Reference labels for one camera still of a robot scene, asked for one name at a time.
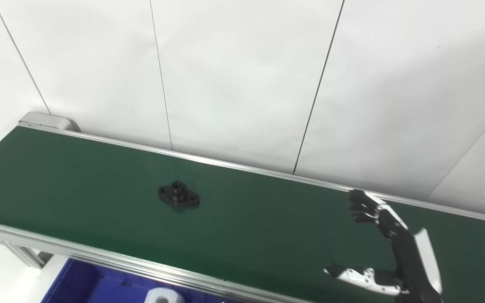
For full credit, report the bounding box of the blue plastic bin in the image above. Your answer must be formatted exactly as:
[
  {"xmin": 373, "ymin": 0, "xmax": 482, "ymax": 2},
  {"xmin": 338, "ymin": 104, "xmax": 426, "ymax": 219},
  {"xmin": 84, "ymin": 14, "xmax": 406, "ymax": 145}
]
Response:
[{"xmin": 40, "ymin": 258, "xmax": 243, "ymax": 303}]

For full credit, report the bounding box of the green conveyor belt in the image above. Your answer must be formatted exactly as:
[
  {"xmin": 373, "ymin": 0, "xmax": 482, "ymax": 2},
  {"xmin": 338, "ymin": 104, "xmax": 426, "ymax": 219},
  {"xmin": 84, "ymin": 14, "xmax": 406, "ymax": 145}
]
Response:
[{"xmin": 0, "ymin": 122, "xmax": 485, "ymax": 303}]

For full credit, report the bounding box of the grey conveyor end cap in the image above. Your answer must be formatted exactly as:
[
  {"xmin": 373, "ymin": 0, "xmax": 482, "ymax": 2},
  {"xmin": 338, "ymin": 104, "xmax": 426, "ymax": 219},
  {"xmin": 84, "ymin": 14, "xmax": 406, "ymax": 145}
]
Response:
[{"xmin": 19, "ymin": 111, "xmax": 82, "ymax": 133}]

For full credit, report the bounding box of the black flange part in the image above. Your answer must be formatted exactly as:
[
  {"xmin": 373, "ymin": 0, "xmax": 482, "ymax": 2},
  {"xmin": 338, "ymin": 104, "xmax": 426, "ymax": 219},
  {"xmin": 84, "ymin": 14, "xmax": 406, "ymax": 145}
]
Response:
[{"xmin": 158, "ymin": 181, "xmax": 200, "ymax": 207}]

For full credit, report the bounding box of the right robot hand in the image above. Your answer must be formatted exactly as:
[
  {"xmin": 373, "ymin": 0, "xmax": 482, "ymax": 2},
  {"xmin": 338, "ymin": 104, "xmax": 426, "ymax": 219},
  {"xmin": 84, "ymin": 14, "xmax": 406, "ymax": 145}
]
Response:
[{"xmin": 323, "ymin": 189, "xmax": 443, "ymax": 303}]

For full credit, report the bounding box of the white hexagonal part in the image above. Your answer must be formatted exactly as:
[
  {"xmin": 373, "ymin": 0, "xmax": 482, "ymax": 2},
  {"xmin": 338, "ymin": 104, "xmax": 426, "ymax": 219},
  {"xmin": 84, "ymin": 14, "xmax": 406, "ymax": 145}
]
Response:
[{"xmin": 144, "ymin": 287, "xmax": 185, "ymax": 303}]

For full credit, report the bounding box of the aluminium conveyor support leg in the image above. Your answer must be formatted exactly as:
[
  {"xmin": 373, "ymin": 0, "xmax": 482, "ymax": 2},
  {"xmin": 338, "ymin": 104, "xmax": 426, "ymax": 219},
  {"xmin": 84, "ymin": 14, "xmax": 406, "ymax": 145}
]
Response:
[{"xmin": 0, "ymin": 239, "xmax": 54, "ymax": 270}]

